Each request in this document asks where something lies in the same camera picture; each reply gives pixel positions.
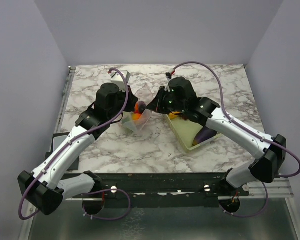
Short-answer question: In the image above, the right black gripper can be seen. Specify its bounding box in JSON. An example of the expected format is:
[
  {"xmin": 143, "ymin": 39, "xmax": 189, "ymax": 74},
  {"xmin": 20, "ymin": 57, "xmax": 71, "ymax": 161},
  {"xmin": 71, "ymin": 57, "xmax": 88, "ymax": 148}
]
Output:
[{"xmin": 146, "ymin": 86, "xmax": 186, "ymax": 115}]

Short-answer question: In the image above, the long striped purple eggplant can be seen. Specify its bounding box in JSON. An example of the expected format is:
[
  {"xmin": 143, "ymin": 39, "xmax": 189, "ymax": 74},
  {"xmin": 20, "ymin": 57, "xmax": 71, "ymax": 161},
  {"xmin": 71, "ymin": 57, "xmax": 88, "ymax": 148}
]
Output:
[{"xmin": 136, "ymin": 101, "xmax": 147, "ymax": 114}]

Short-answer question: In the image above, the green toy mango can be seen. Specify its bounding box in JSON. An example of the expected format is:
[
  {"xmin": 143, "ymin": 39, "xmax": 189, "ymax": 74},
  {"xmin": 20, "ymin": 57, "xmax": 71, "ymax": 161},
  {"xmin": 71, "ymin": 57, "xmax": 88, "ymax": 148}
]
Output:
[{"xmin": 131, "ymin": 112, "xmax": 142, "ymax": 121}]

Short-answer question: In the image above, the clear zip top bag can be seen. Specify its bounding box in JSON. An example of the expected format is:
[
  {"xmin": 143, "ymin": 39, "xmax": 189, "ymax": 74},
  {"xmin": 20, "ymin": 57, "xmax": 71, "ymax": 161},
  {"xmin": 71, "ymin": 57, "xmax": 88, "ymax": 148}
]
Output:
[{"xmin": 120, "ymin": 83, "xmax": 154, "ymax": 135}]

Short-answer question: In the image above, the green perforated plastic basket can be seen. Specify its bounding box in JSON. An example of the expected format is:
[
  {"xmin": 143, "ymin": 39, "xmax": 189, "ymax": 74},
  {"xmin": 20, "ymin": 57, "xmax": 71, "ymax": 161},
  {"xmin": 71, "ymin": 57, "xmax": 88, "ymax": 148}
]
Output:
[{"xmin": 164, "ymin": 115, "xmax": 223, "ymax": 154}]

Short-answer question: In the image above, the dark purple toy eggplant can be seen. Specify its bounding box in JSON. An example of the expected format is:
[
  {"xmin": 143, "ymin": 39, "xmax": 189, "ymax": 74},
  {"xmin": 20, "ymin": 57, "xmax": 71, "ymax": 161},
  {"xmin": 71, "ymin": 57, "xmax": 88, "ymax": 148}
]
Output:
[{"xmin": 192, "ymin": 126, "xmax": 218, "ymax": 147}]

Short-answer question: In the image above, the yellow toy bell pepper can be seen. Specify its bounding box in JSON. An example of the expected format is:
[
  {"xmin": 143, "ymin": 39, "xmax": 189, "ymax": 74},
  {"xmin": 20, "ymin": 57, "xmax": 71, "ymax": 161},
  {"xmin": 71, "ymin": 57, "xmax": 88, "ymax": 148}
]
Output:
[{"xmin": 168, "ymin": 112, "xmax": 183, "ymax": 120}]

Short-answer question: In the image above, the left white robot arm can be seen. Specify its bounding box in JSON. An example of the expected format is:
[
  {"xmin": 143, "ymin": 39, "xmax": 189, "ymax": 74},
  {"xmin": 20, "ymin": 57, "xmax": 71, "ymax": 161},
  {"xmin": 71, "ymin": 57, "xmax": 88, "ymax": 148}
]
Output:
[{"xmin": 17, "ymin": 83, "xmax": 138, "ymax": 220}]

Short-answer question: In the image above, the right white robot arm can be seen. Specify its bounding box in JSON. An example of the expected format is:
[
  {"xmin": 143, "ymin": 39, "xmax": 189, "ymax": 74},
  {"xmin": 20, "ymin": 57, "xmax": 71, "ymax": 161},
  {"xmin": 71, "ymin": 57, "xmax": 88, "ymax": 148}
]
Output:
[{"xmin": 146, "ymin": 77, "xmax": 287, "ymax": 196}]

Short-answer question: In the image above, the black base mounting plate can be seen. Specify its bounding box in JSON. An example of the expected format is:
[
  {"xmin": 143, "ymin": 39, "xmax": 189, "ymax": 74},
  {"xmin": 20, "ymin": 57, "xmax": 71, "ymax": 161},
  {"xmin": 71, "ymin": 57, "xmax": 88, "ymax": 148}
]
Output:
[{"xmin": 72, "ymin": 172, "xmax": 251, "ymax": 208}]

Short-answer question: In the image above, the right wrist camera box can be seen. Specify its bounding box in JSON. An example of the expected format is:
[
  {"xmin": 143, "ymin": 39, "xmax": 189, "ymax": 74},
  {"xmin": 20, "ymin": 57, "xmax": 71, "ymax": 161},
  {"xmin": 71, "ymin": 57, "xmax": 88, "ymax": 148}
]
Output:
[{"xmin": 165, "ymin": 69, "xmax": 175, "ymax": 92}]

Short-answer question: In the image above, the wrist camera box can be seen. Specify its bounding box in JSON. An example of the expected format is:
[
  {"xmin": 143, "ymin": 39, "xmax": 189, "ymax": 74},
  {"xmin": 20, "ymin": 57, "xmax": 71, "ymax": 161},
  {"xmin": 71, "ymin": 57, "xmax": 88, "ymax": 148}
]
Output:
[
  {"xmin": 109, "ymin": 70, "xmax": 131, "ymax": 91},
  {"xmin": 165, "ymin": 69, "xmax": 175, "ymax": 92}
]

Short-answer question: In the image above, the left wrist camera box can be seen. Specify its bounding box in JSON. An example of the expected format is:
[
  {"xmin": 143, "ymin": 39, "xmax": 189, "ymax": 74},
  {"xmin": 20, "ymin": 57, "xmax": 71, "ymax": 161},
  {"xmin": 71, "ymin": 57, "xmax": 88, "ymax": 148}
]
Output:
[{"xmin": 109, "ymin": 70, "xmax": 131, "ymax": 91}]

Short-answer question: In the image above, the aluminium frame rail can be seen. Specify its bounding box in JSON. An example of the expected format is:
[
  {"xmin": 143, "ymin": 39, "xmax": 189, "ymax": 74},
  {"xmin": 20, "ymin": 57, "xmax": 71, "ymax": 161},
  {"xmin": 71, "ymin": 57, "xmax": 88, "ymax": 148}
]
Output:
[{"xmin": 62, "ymin": 174, "xmax": 293, "ymax": 202}]

